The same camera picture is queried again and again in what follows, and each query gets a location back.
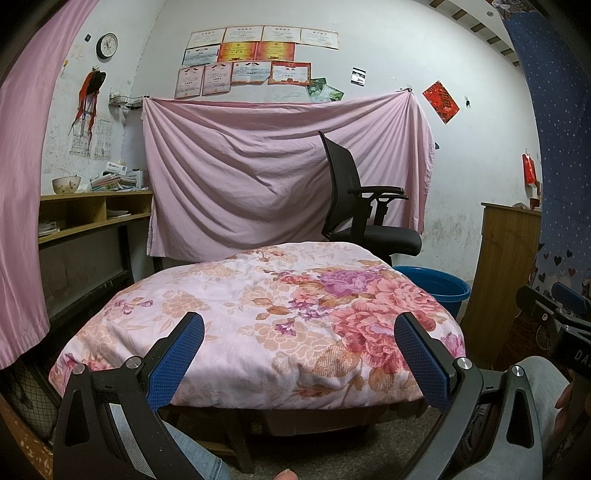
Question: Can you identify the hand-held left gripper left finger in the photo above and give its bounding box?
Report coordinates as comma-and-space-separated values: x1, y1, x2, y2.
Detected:
54, 311, 205, 480

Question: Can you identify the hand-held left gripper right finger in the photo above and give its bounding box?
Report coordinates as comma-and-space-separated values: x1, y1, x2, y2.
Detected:
369, 311, 543, 480

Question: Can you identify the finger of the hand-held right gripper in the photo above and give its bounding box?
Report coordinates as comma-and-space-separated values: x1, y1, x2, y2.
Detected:
551, 282, 591, 317
516, 286, 571, 333

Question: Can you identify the blue plastic basin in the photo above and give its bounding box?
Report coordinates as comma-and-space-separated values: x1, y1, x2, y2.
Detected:
392, 265, 472, 324

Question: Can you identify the person's right hand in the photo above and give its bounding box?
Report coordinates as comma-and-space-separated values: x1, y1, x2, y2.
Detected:
555, 382, 583, 445

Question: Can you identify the wooden cabinet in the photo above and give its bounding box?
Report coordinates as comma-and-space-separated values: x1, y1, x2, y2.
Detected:
462, 202, 543, 370

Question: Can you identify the person's right leg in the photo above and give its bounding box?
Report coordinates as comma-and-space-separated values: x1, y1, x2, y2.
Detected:
462, 355, 571, 480

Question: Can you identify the person's leg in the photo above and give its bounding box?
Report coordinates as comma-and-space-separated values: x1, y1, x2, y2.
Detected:
462, 355, 571, 480
111, 406, 232, 480

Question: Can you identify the floral blanket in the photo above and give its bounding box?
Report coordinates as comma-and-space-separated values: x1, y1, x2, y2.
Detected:
48, 243, 467, 411

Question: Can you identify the person's left leg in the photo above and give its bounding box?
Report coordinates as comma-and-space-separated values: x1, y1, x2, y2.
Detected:
111, 406, 232, 480

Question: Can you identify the black office chair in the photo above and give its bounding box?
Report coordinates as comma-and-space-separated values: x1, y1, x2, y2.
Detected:
318, 131, 423, 267

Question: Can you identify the wooden desk with shelf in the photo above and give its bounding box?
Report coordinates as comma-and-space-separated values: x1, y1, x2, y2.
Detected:
37, 189, 155, 319

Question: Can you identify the blue dotted curtain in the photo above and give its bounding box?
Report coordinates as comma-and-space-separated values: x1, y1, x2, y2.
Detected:
501, 9, 591, 324

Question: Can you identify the brown printed board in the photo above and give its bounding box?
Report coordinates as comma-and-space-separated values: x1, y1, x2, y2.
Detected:
0, 392, 56, 480

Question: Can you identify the stack of books and papers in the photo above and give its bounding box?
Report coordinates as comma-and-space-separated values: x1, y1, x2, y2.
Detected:
90, 161, 144, 191

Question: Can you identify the pink hanging sheet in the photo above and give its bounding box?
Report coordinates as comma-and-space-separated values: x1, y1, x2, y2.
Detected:
142, 90, 437, 259

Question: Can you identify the floral ceramic bowl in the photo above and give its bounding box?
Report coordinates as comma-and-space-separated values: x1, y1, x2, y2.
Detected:
52, 175, 83, 195

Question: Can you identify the pink curtain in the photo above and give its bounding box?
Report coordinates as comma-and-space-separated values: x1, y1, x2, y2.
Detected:
0, 0, 100, 370

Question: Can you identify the red tassel ornament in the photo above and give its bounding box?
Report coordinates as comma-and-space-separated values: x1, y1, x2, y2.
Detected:
74, 68, 107, 127

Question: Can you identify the wire mesh object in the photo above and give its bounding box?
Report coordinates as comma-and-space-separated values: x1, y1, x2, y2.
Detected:
9, 364, 58, 439

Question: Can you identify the red paper wall decoration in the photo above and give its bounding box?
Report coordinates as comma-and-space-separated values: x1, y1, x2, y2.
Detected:
422, 81, 461, 124

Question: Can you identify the white wall paper sheet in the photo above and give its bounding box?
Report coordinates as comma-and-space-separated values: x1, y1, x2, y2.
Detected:
69, 124, 90, 158
95, 117, 113, 161

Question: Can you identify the wire wall rack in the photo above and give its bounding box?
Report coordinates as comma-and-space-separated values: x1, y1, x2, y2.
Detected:
108, 95, 145, 112

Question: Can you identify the group of wall certificates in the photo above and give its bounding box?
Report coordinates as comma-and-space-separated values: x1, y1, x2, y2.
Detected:
174, 25, 340, 100

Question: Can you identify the round wall clock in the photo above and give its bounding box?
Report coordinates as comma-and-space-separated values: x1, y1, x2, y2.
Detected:
96, 33, 119, 59

